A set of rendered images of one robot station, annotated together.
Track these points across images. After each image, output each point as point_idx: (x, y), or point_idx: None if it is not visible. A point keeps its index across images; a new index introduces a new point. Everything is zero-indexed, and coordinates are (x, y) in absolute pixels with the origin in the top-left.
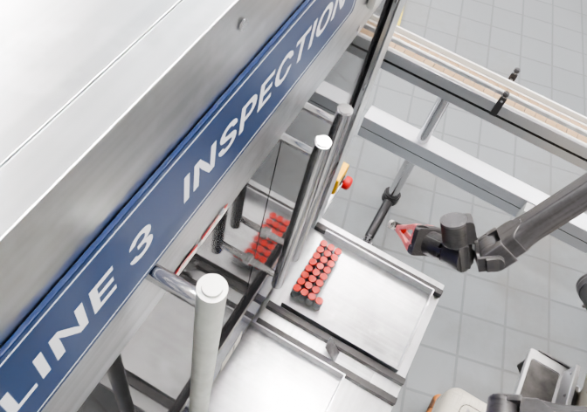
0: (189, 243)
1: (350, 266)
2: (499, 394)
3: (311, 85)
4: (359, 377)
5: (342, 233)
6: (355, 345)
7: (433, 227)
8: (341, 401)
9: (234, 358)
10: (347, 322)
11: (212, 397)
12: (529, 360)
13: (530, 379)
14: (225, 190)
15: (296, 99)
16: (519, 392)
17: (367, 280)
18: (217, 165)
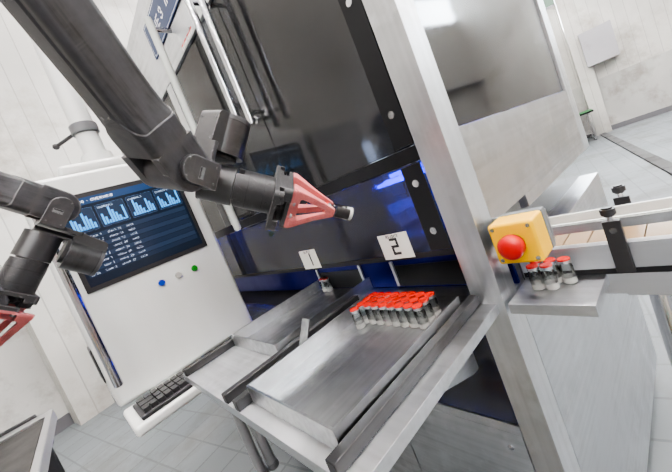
0: (182, 34)
1: (412, 342)
2: (69, 193)
3: None
4: (268, 361)
5: (472, 326)
6: (297, 346)
7: (285, 181)
8: (261, 361)
9: (333, 300)
10: (335, 351)
11: (311, 301)
12: (32, 471)
13: (17, 468)
14: (186, 17)
15: None
16: (40, 440)
17: (387, 361)
18: None
